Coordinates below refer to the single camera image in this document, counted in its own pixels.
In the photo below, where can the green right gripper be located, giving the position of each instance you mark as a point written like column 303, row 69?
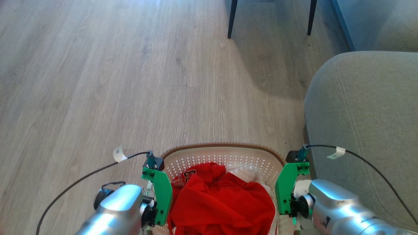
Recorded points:
column 284, row 189

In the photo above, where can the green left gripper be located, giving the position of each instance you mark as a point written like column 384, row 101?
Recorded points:
column 162, row 192

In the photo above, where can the beige perforated laundry basket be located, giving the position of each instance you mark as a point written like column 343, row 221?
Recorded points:
column 228, row 155

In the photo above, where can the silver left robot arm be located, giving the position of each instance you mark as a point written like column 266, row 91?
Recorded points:
column 119, row 209

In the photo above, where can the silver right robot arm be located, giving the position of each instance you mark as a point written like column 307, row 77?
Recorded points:
column 339, row 209

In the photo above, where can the white garment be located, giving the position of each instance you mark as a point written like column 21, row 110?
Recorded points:
column 245, row 174

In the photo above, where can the red sports jersey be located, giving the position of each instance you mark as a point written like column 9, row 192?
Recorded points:
column 222, row 202

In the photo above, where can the grey sofa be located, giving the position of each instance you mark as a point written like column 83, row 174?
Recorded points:
column 362, row 130

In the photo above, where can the black chair leg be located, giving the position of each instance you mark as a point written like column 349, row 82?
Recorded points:
column 312, row 16
column 232, row 18

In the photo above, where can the blue grey upholstered furniture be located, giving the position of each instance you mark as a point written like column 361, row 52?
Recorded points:
column 378, row 23

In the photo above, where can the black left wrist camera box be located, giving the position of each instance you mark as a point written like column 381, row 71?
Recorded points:
column 153, row 162

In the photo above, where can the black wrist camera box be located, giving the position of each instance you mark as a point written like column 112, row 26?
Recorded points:
column 153, row 162
column 297, row 155

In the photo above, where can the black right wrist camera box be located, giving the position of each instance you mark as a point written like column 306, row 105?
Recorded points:
column 297, row 155

